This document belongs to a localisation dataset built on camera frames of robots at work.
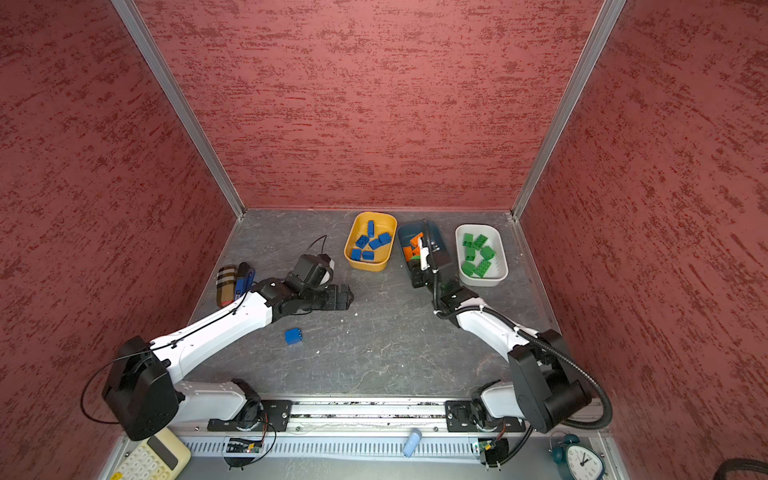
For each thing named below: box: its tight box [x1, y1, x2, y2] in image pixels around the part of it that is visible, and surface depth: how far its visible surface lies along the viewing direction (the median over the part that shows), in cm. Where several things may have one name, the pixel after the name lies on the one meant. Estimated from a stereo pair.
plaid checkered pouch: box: [216, 265, 237, 308], surface depth 97 cm
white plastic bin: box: [455, 224, 509, 287], surface depth 108 cm
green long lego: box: [474, 259, 491, 278], surface depth 105 cm
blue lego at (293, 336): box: [284, 328, 303, 345], surface depth 89 cm
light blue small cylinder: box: [403, 428, 423, 458], surface depth 71 cm
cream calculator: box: [110, 427, 192, 480], surface depth 68 cm
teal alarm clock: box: [548, 433, 608, 480], surface depth 67 cm
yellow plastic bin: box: [344, 211, 398, 272], surface depth 112 cm
